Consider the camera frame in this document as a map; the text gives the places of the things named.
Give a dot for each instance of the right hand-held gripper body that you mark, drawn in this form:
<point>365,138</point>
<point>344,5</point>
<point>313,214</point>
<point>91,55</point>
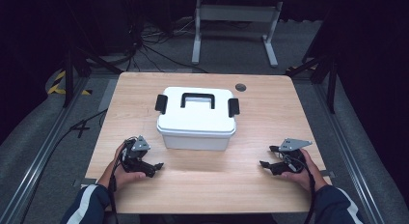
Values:
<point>291,159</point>

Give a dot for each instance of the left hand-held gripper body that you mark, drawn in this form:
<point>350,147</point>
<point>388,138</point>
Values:
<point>135,159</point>

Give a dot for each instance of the white plastic storage box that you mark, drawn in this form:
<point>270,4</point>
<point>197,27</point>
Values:
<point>193,142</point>

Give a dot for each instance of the white box lid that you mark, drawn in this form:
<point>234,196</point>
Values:
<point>196,119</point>

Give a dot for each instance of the black box latch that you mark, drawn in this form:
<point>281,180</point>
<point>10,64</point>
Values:
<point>161,103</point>
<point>233,107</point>

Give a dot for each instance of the person's left hand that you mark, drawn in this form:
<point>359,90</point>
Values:
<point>122,177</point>

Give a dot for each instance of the person's right hand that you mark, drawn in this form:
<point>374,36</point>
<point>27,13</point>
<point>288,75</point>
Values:
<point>308,177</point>

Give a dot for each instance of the black metal stand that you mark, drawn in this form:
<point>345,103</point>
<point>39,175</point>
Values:
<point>331,85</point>
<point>69,79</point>

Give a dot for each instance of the white metal table frame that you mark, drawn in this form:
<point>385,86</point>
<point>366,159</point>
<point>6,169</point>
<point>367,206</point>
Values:
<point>236,13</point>

